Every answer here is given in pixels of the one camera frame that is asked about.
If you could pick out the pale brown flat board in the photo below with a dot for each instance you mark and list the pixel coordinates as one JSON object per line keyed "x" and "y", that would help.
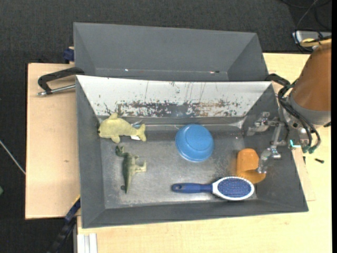
{"x": 50, "y": 141}

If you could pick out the green toy dinosaur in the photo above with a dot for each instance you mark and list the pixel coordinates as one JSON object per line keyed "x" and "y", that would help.
{"x": 129, "y": 166}

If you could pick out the grey metal bin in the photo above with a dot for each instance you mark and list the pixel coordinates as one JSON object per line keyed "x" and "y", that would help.
{"x": 168, "y": 167}

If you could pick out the orange cup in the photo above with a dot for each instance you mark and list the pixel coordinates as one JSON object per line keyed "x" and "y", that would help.
{"x": 246, "y": 161}

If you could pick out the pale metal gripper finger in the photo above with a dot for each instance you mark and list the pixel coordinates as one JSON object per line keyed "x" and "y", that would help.
{"x": 266, "y": 158}
{"x": 264, "y": 120}

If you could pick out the blue and white brush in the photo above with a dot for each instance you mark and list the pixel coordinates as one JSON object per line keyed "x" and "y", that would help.
{"x": 233, "y": 188}

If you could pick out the blue bowl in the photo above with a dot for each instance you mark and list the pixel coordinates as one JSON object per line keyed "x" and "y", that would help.
{"x": 194, "y": 142}

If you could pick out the yellow toy dolphin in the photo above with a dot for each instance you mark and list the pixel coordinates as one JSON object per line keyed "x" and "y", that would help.
{"x": 116, "y": 129}

